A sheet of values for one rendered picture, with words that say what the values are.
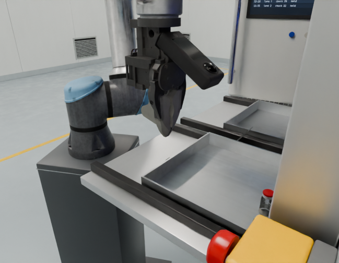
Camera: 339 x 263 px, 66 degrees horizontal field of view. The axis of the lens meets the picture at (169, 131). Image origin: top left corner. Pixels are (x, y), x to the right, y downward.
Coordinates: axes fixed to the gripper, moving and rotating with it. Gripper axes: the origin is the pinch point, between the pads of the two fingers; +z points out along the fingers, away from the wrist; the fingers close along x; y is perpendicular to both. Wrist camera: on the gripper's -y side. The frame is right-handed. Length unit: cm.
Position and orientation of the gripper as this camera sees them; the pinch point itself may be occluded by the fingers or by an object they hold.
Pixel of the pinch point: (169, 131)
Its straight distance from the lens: 50.3
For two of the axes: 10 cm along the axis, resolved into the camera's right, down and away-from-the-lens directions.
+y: -7.8, -2.7, 5.6
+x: -6.3, 3.4, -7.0
